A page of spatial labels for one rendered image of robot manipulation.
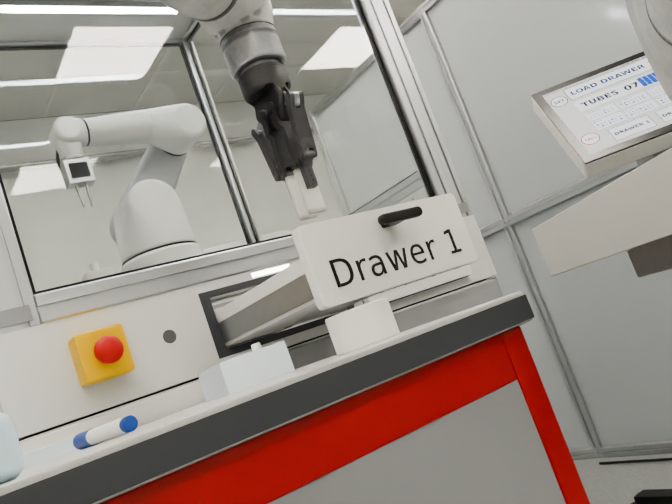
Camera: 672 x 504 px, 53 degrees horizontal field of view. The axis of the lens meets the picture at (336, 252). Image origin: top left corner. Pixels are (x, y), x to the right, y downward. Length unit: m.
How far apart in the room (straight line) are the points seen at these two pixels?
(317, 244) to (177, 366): 0.36
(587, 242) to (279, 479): 0.52
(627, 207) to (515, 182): 2.11
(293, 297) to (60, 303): 0.36
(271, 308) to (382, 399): 0.46
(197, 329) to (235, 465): 0.66
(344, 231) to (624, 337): 2.00
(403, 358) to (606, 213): 0.36
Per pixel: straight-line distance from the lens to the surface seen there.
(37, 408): 1.05
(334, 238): 0.88
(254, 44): 1.05
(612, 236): 0.84
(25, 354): 1.06
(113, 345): 1.01
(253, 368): 0.80
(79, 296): 1.09
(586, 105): 1.76
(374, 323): 0.69
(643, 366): 2.79
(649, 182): 0.77
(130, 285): 1.12
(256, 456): 0.49
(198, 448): 0.47
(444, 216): 1.01
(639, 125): 1.68
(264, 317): 1.01
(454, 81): 3.07
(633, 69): 1.86
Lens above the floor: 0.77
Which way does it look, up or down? 8 degrees up
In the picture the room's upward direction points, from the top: 20 degrees counter-clockwise
